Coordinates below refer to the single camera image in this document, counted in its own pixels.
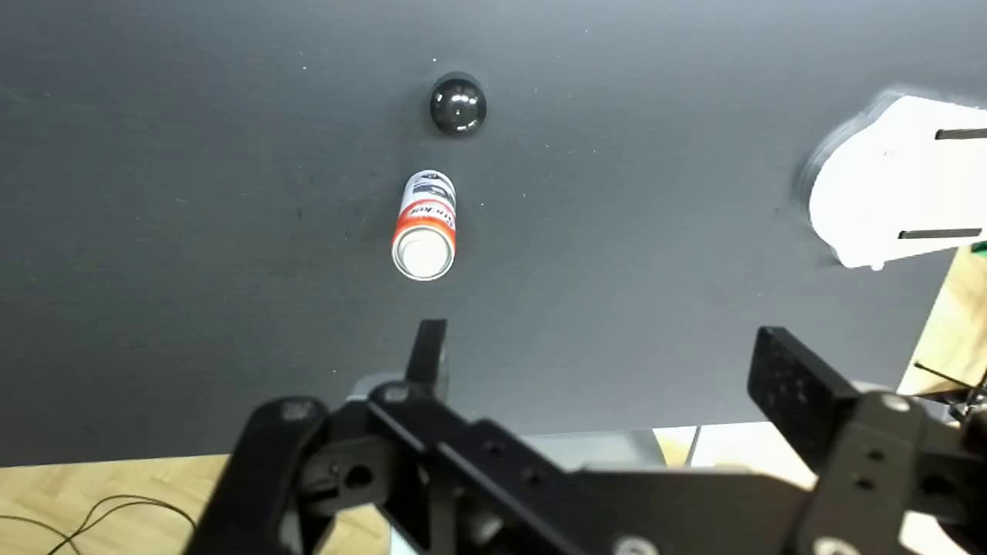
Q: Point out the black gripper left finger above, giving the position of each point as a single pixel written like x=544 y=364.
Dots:
x=426 y=359

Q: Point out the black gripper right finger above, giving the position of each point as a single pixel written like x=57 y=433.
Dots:
x=801 y=392

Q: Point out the white red glue bottle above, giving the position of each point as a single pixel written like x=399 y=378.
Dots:
x=423 y=244

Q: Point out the white slotted plastic plate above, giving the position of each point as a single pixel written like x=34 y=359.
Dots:
x=898 y=180

